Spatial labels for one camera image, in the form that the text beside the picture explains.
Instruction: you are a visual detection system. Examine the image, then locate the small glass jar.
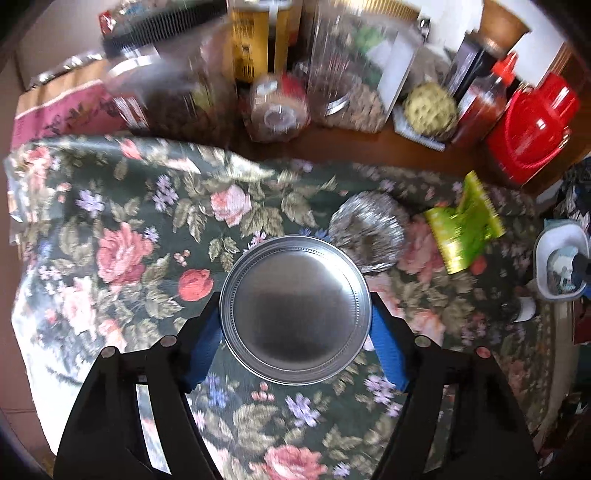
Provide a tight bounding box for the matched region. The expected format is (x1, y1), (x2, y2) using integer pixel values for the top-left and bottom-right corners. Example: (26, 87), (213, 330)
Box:
(244, 74), (311, 141)

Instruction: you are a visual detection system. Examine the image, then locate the yellow lidded clear jar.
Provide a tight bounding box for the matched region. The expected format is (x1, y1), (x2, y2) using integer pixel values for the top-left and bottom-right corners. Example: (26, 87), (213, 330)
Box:
(305, 0), (426, 134)

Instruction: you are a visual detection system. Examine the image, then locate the red snack bag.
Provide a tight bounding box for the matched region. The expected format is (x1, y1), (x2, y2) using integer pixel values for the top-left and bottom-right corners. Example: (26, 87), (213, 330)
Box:
(97, 0), (153, 38)

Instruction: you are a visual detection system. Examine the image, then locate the round metal tin lid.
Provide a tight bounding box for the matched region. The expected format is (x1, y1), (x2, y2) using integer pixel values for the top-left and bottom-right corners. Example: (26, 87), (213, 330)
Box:
(219, 234), (374, 386)

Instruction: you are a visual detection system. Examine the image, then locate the brown ceramic vase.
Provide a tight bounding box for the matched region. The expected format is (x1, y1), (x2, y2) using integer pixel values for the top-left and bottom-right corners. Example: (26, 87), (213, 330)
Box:
(478, 0), (532, 44)

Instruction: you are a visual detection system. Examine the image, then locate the yellow label glass bottle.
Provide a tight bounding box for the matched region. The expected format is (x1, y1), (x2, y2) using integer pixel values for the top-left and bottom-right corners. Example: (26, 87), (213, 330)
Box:
(228, 0), (296, 86)

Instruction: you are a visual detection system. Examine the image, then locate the pink patterned cloth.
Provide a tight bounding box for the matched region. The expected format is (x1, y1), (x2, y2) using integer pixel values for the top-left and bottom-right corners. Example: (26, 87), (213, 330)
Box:
(11, 58), (139, 148)

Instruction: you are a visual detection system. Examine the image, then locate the wooden table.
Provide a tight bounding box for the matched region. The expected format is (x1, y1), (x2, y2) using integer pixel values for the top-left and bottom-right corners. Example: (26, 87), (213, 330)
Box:
(231, 44), (591, 208)

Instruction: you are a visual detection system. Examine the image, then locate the black lidded jar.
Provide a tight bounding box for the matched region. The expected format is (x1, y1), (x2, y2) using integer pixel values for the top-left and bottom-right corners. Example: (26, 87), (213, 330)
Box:
(102, 0), (241, 139)

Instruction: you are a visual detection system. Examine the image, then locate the small white container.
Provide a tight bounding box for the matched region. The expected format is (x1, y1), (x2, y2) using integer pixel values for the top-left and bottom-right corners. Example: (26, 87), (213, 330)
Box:
(533, 224), (591, 303)

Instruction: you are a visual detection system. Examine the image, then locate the red sauce bottle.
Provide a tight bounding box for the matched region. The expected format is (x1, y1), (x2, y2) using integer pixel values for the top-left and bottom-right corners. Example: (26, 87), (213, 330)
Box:
(450, 52), (520, 148)

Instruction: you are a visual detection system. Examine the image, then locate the floral tablecloth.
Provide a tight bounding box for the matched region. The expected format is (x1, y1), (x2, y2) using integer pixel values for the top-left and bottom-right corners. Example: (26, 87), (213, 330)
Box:
(4, 134), (575, 480)

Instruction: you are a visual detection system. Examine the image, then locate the green snack wrapper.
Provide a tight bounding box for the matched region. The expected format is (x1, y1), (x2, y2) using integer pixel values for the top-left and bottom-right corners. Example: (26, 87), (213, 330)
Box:
(424, 171), (505, 275)

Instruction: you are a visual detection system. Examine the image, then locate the silver foil cup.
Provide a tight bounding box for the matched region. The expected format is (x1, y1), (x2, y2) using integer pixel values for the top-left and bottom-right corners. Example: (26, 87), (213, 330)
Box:
(329, 191), (409, 273)

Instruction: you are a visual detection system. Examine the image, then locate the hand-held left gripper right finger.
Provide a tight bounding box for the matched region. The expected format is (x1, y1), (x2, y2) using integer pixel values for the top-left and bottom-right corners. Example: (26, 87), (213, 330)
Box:
(367, 293), (541, 480)

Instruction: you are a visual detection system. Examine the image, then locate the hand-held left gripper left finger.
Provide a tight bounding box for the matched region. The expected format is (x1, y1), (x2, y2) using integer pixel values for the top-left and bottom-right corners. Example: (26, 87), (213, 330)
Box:
(53, 291), (227, 480)

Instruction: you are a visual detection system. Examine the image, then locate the white paper card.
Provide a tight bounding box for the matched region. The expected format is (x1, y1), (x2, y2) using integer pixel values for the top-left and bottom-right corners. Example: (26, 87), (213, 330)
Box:
(376, 28), (419, 109)

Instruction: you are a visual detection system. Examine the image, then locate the red thermos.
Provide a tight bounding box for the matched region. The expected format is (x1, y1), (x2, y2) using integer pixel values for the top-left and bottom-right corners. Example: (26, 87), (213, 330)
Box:
(485, 73), (581, 185)

